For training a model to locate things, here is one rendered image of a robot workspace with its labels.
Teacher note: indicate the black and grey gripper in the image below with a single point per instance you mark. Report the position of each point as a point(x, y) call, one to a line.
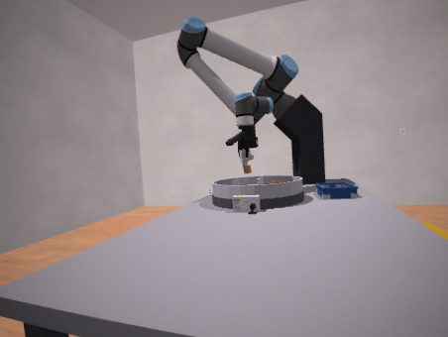
point(247, 143)

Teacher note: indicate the blue crate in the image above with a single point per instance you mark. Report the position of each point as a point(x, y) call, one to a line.
point(334, 192)

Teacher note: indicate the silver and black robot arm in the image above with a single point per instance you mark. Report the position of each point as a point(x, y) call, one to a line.
point(277, 72)

